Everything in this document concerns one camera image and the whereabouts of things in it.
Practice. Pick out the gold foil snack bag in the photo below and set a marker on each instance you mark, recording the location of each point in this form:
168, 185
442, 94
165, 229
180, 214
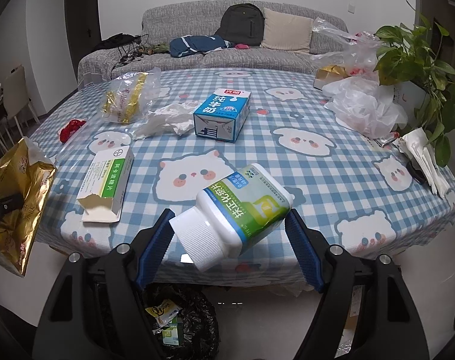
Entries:
26, 178

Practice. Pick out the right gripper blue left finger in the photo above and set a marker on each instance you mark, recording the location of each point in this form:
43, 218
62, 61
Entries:
150, 258

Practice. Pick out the green potted plant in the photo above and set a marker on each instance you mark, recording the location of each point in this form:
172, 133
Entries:
413, 55

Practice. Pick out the crumpled white tissue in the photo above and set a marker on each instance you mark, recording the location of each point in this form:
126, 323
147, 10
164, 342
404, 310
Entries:
174, 118

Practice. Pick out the white paper napkins stack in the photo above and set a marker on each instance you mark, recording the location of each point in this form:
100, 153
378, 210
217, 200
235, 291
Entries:
421, 161

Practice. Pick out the grey sofa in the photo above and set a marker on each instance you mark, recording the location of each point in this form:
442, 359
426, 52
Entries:
160, 25

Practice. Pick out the green white box in bin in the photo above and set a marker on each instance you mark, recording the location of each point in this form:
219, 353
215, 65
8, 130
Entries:
172, 334

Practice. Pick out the blue white milk carton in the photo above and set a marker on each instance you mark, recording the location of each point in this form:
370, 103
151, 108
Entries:
222, 115

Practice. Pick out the black trash bag bin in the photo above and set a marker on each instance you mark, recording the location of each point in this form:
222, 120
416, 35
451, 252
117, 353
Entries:
201, 333

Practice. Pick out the yellow snack wrapper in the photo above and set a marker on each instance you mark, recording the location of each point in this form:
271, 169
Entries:
163, 314

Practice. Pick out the black backpack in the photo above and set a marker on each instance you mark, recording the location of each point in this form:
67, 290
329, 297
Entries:
242, 24

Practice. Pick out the clear bag with yellow strips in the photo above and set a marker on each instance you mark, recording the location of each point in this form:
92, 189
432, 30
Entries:
130, 96

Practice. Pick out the red small toy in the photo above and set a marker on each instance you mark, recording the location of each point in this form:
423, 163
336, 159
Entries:
66, 132

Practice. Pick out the beige cushion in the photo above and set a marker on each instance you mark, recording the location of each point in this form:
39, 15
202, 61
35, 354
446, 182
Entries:
287, 32

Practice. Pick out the white plastic bags pile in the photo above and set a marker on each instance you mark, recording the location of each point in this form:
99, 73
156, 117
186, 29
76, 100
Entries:
350, 82

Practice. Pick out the green white medicine box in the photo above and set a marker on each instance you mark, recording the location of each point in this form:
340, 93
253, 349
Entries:
103, 188

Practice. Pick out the white green pill bottle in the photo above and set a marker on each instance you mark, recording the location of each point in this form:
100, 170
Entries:
232, 215

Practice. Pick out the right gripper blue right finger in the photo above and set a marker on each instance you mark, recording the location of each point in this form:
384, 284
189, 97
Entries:
307, 257

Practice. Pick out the dark blue clothing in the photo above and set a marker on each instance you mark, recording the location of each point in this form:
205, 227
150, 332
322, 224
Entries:
192, 45

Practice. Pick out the white dining chair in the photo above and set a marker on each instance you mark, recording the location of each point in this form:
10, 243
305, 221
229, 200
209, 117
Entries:
16, 98

